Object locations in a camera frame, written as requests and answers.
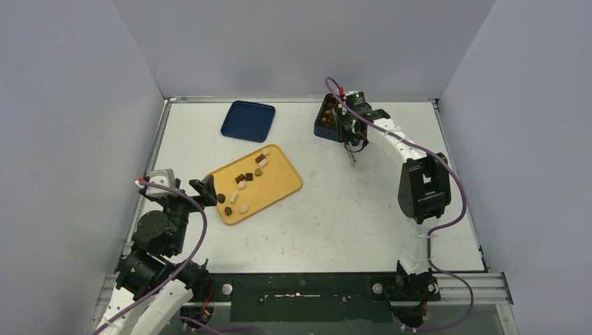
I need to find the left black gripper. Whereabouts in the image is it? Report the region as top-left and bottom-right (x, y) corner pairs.
(157, 173), (216, 253)

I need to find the yellow plastic tray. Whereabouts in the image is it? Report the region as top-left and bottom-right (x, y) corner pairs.
(210, 144), (303, 225)

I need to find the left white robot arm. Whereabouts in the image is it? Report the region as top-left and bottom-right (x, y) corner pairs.
(94, 170), (218, 334)

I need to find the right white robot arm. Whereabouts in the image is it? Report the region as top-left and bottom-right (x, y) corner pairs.
(333, 91), (451, 299)

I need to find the dark blue chocolate box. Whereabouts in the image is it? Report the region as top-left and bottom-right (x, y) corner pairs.
(313, 94), (342, 143)

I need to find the brown bar chocolate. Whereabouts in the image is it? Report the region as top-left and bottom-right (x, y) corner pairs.
(235, 174), (246, 184)

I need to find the white swirl chocolate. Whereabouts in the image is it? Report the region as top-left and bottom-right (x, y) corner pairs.
(239, 204), (250, 214)

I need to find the dark blue box lid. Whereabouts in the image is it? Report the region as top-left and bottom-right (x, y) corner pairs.
(221, 100), (276, 143)

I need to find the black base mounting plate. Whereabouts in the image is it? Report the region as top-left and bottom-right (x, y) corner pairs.
(180, 272), (441, 323)

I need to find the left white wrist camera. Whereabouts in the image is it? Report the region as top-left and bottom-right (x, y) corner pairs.
(145, 169), (176, 198)

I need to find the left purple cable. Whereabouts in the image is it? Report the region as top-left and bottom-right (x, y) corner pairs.
(92, 180), (207, 335)

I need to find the purple cable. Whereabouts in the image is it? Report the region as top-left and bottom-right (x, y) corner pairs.
(324, 76), (475, 332)
(92, 180), (207, 335)

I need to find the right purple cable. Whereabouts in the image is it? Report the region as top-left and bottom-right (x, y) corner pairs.
(324, 76), (475, 332)

